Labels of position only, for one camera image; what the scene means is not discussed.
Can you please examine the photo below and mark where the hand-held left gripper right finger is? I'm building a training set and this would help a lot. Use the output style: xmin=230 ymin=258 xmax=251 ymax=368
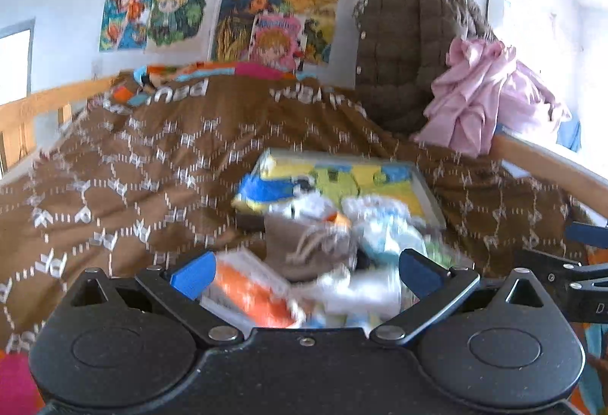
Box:
xmin=369 ymin=248 xmax=547 ymax=346

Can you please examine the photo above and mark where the pink crumpled cloth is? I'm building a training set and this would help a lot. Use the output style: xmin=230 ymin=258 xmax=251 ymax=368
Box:
xmin=413 ymin=38 xmax=573 ymax=157

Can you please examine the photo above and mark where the white face mask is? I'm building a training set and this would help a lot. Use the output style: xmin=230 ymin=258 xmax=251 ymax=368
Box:
xmin=278 ymin=193 xmax=353 ymax=230

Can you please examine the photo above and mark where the colourful striped blanket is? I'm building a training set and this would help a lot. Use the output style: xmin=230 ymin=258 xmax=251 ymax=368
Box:
xmin=109 ymin=61 xmax=309 ymax=107

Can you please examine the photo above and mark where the brown patterned blanket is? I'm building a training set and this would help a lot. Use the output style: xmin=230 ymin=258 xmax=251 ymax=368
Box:
xmin=0 ymin=73 xmax=608 ymax=352

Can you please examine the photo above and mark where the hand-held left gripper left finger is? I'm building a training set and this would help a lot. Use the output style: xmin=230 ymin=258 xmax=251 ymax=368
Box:
xmin=70 ymin=252 xmax=244 ymax=347

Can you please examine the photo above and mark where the light blue hanging cloth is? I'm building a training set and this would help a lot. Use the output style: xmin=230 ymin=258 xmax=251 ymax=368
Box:
xmin=556 ymin=117 xmax=583 ymax=153

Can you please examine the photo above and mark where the wooden bed frame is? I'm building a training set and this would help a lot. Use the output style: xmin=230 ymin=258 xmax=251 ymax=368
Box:
xmin=0 ymin=76 xmax=608 ymax=207

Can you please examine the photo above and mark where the brown quilted jacket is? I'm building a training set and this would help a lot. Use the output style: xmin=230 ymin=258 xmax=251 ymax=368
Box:
xmin=354 ymin=0 xmax=497 ymax=136

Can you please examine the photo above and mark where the orange white packet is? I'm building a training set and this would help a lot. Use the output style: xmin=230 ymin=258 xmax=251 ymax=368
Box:
xmin=199 ymin=248 xmax=306 ymax=330

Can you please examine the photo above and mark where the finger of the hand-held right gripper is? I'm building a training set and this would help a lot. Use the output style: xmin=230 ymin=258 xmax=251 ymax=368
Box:
xmin=565 ymin=220 xmax=608 ymax=249
xmin=517 ymin=249 xmax=608 ymax=302

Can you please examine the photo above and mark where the painted picture tray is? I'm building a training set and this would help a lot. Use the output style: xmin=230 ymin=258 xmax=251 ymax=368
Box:
xmin=233 ymin=148 xmax=447 ymax=233

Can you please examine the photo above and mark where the window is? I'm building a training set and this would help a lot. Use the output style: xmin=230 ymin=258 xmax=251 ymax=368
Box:
xmin=0 ymin=19 xmax=37 ymax=106

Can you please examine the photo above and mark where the pink cushion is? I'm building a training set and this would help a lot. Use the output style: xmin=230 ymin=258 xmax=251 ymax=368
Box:
xmin=0 ymin=350 xmax=44 ymax=415

